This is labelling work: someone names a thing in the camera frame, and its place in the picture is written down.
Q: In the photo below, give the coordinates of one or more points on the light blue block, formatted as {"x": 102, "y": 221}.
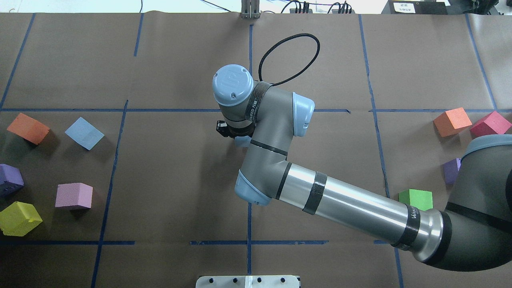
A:
{"x": 242, "y": 141}
{"x": 84, "y": 134}

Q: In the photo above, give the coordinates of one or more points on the green block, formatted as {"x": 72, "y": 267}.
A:
{"x": 423, "y": 200}

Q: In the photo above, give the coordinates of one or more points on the pink block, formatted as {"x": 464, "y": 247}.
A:
{"x": 74, "y": 196}

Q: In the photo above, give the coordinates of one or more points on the black rectangular box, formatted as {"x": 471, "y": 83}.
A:
{"x": 414, "y": 7}

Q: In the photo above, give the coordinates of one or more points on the near purple block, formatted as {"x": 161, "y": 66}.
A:
{"x": 451, "y": 170}

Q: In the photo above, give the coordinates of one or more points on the purple block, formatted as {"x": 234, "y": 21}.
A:
{"x": 10, "y": 180}
{"x": 451, "y": 170}

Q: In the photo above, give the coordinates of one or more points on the near orange block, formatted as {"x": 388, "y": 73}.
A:
{"x": 452, "y": 122}

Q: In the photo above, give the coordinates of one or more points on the orange block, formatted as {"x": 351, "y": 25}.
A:
{"x": 29, "y": 129}
{"x": 452, "y": 122}

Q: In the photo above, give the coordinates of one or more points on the far orange block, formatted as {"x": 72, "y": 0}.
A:
{"x": 29, "y": 129}

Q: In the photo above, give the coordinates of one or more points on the right magenta block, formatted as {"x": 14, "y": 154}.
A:
{"x": 493, "y": 123}

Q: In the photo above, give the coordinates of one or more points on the far purple block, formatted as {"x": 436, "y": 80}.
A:
{"x": 10, "y": 180}

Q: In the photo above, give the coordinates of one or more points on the yellow block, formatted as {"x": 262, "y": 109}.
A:
{"x": 18, "y": 219}

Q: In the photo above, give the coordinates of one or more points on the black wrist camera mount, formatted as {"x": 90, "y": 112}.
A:
{"x": 224, "y": 129}

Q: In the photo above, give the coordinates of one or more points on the aluminium frame post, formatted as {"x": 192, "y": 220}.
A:
{"x": 250, "y": 9}

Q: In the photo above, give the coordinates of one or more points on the white pedestal column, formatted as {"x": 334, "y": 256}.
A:
{"x": 249, "y": 281}

